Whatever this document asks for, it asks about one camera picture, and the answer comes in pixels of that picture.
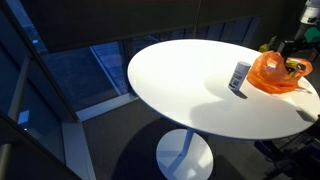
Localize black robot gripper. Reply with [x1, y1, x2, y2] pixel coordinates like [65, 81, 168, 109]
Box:
[277, 24, 317, 76]

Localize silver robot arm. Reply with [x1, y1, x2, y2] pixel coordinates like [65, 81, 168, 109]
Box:
[278, 0, 320, 62]

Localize white cylindrical labelled bottle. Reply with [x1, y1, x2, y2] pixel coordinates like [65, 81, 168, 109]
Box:
[228, 61, 251, 91]

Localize orange plastic bag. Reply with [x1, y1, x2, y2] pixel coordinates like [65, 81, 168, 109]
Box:
[247, 51, 313, 94]

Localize yellow object behind table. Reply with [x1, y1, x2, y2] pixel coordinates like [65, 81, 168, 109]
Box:
[258, 44, 268, 53]

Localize dark roller window blind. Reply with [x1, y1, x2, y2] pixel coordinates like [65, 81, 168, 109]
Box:
[20, 0, 266, 52]

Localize white round pedestal table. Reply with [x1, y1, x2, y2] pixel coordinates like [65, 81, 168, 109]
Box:
[127, 39, 320, 180]

